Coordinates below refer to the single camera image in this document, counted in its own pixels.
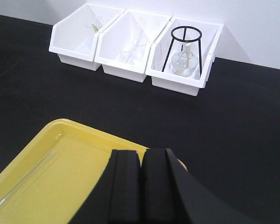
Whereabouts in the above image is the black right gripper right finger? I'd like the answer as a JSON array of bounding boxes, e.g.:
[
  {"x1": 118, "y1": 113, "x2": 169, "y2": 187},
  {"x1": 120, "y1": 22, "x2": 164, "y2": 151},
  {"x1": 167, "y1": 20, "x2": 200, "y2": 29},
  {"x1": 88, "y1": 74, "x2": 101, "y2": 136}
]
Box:
[{"x1": 141, "y1": 148, "x2": 254, "y2": 224}]

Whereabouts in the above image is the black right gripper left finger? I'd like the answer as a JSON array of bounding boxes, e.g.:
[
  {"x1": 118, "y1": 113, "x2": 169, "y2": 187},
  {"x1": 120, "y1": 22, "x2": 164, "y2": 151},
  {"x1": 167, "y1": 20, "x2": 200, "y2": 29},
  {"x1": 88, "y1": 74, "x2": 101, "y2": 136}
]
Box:
[{"x1": 70, "y1": 149, "x2": 140, "y2": 224}]

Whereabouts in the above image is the tall clear test tube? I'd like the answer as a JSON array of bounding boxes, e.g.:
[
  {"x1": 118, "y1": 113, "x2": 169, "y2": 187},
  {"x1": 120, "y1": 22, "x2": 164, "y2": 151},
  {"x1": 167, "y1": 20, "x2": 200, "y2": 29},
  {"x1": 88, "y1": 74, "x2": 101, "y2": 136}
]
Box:
[{"x1": 0, "y1": 150, "x2": 57, "y2": 210}]

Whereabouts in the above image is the yellow plastic tray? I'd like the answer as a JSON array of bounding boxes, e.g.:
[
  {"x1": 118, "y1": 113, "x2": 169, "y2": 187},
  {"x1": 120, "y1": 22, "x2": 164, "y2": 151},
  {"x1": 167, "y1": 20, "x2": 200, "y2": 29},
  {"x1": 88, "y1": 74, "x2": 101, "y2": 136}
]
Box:
[{"x1": 0, "y1": 118, "x2": 188, "y2": 224}]

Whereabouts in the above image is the clear glass flask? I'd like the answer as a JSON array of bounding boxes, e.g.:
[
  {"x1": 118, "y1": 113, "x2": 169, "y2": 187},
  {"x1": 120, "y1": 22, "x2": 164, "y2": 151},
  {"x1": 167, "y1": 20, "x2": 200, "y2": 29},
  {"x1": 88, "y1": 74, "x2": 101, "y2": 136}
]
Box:
[{"x1": 171, "y1": 43, "x2": 198, "y2": 77}]

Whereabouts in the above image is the white storage bin right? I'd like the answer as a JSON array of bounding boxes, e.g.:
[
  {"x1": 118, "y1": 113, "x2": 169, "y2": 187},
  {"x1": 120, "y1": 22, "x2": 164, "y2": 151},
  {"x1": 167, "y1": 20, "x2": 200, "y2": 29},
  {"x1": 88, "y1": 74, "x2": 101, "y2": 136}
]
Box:
[{"x1": 146, "y1": 16, "x2": 224, "y2": 96}]

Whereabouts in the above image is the white storage bin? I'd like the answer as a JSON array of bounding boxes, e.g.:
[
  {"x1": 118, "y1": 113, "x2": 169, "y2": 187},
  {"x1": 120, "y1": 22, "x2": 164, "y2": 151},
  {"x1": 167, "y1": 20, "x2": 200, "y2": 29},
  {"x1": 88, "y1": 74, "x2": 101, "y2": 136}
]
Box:
[
  {"x1": 49, "y1": 3, "x2": 125, "y2": 71},
  {"x1": 146, "y1": 16, "x2": 224, "y2": 96},
  {"x1": 95, "y1": 9, "x2": 171, "y2": 83}
]

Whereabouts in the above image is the white storage bin middle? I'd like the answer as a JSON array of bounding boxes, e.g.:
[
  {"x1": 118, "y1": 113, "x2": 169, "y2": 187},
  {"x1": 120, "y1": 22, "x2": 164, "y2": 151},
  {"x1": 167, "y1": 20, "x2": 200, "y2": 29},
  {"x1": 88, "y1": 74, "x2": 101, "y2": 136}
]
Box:
[{"x1": 95, "y1": 9, "x2": 171, "y2": 83}]

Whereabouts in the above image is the white storage bin left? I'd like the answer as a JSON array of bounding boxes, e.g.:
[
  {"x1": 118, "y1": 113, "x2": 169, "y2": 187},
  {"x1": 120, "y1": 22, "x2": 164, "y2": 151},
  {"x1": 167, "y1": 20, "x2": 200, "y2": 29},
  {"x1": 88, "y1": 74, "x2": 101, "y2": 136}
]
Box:
[{"x1": 49, "y1": 3, "x2": 125, "y2": 71}]

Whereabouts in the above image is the green yellow plastic stick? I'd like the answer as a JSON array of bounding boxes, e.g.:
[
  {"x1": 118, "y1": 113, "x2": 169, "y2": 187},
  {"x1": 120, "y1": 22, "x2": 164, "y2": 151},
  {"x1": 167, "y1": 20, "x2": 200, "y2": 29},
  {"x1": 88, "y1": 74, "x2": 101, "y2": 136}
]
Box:
[{"x1": 91, "y1": 24, "x2": 101, "y2": 33}]

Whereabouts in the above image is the clear glass funnel beaker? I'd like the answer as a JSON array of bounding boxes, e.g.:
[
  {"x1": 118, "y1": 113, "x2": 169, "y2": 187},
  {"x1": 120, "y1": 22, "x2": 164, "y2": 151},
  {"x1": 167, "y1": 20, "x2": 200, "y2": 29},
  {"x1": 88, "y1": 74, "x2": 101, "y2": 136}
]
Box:
[{"x1": 84, "y1": 16, "x2": 108, "y2": 33}]

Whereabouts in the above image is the black wire tripod stand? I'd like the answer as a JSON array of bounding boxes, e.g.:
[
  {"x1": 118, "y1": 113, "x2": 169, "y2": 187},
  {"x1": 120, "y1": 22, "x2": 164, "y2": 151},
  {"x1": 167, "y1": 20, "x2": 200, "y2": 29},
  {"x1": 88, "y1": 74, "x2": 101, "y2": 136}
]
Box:
[{"x1": 161, "y1": 26, "x2": 202, "y2": 75}]

